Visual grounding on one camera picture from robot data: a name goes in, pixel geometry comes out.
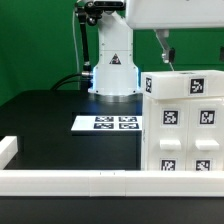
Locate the flat white tagged panel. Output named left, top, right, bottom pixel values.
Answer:
left=71, top=115, right=142, bottom=132

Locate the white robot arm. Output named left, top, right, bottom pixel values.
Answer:
left=84, top=0, right=224, bottom=99

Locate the white cabinet body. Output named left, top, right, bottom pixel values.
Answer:
left=141, top=96, right=224, bottom=171

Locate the black cable bundle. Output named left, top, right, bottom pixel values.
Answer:
left=49, top=73, right=91, bottom=92

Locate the white thin cable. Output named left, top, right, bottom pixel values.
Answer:
left=71, top=0, right=84, bottom=90

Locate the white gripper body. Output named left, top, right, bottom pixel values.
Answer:
left=125, top=0, right=224, bottom=29

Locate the black camera stand pole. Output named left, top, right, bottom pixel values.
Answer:
left=75, top=0, right=103, bottom=77

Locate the small white tagged box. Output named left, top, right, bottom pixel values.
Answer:
left=141, top=70, right=224, bottom=100

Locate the white cabinet door piece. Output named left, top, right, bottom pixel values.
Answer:
left=186, top=98, right=224, bottom=171

